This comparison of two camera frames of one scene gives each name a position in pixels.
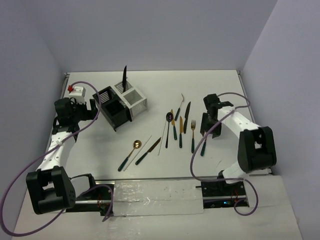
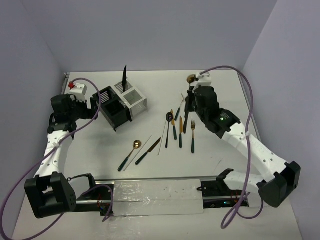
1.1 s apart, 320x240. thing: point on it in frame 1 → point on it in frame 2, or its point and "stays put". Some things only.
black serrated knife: x=124 y=78 stays put
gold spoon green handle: x=203 y=150 → x=191 y=78
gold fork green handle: x=193 y=125 stays put
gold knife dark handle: x=150 y=150 stays put
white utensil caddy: x=136 y=103 stays put
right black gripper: x=204 y=126 → x=189 y=98
